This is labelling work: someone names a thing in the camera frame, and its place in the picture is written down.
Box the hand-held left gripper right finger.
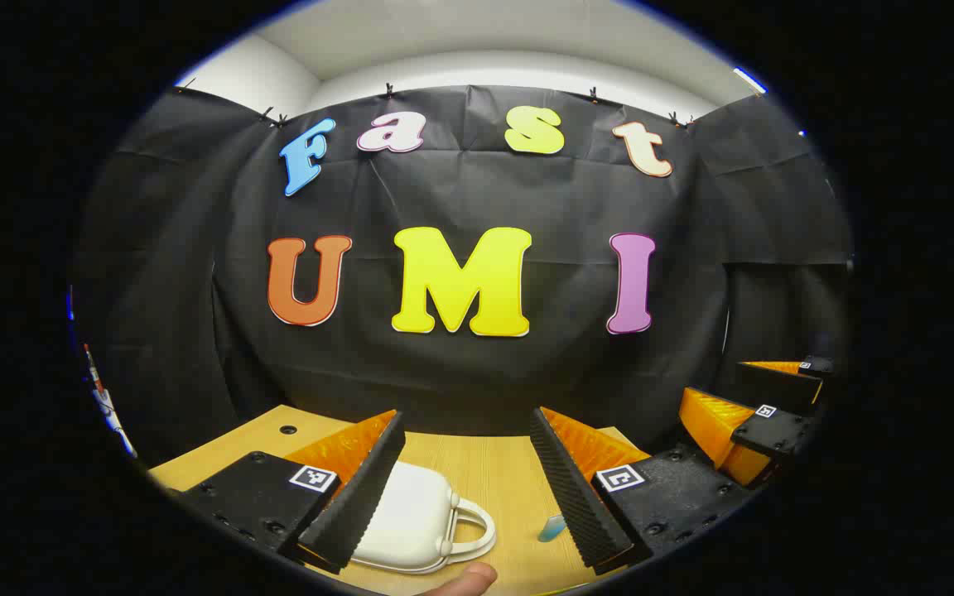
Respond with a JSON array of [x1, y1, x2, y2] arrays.
[[529, 406, 755, 572]]

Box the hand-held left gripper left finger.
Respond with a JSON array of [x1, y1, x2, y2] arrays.
[[181, 410, 406, 574]]

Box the white suitcase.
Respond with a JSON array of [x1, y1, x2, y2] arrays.
[[349, 461, 497, 575]]

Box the black backdrop cloth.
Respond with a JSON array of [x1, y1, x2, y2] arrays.
[[71, 83, 855, 469]]

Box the white and red background clutter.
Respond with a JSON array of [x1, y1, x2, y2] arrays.
[[82, 344, 137, 458]]

